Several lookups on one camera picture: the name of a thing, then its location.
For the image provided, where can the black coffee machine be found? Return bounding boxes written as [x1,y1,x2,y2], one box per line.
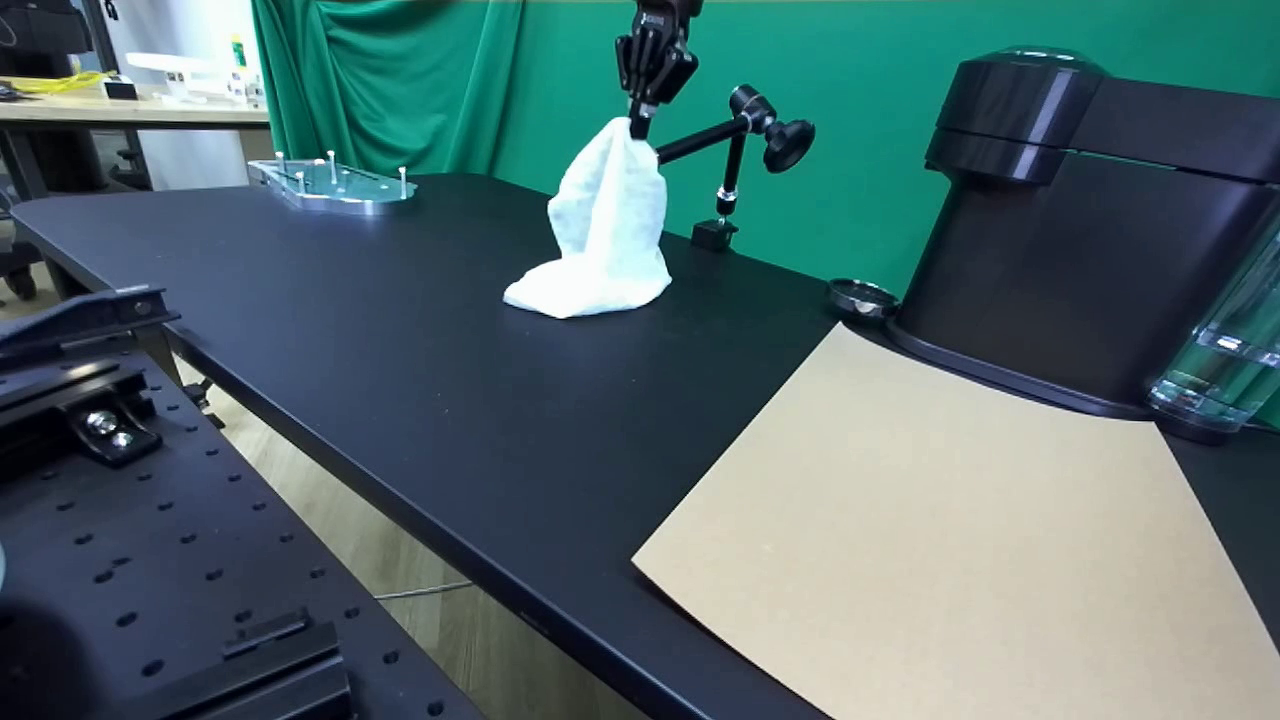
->
[888,50,1280,415]

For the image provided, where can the small black round cap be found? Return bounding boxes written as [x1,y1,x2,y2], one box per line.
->
[831,280,896,325]

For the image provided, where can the tan cardboard sheet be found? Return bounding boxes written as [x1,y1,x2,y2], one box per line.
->
[636,328,1280,720]

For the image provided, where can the wooden background desk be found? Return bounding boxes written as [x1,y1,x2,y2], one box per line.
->
[0,97,269,126]

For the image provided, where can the white cloth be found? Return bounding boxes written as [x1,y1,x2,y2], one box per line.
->
[504,114,672,319]

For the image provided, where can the black perforated breadboard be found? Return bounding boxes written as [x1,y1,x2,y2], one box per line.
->
[0,352,482,720]

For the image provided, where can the black clamp bracket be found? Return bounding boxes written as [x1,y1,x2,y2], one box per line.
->
[0,284,173,478]

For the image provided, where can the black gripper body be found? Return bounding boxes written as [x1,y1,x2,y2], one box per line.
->
[627,0,703,55]

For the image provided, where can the green backdrop curtain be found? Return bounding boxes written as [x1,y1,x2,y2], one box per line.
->
[251,0,1280,289]

